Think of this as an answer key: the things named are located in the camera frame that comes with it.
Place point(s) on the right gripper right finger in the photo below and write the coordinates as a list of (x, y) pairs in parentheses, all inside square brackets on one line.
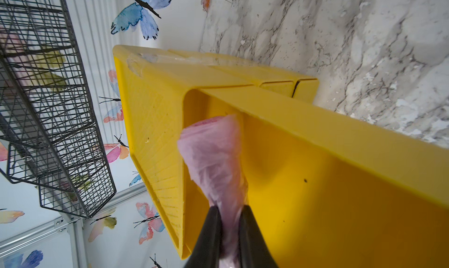
[(253, 251)]

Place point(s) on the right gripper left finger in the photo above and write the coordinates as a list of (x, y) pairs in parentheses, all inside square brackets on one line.
[(207, 251)]

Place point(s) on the yellow drawer cabinet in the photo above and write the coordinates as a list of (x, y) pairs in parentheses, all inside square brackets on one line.
[(328, 191)]

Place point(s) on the pink bag roll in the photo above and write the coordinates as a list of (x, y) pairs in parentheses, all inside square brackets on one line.
[(211, 151)]

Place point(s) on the black wire wall basket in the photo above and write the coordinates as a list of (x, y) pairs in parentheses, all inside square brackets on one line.
[(48, 125)]

